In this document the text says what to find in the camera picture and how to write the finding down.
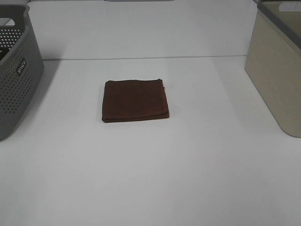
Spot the folded brown towel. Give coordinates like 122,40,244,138
102,79,169,123

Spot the beige plastic basket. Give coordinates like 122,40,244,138
245,0,301,137

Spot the grey perforated plastic basket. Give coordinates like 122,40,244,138
0,4,44,140

